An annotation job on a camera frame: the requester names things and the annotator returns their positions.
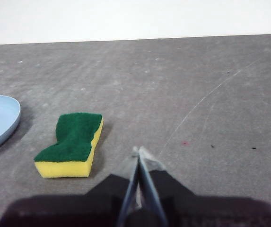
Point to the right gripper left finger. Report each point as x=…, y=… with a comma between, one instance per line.
x=123, y=189

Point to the yellow sponge with green pad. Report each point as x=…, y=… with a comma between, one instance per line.
x=73, y=142

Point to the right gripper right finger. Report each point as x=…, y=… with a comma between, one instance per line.
x=159, y=186

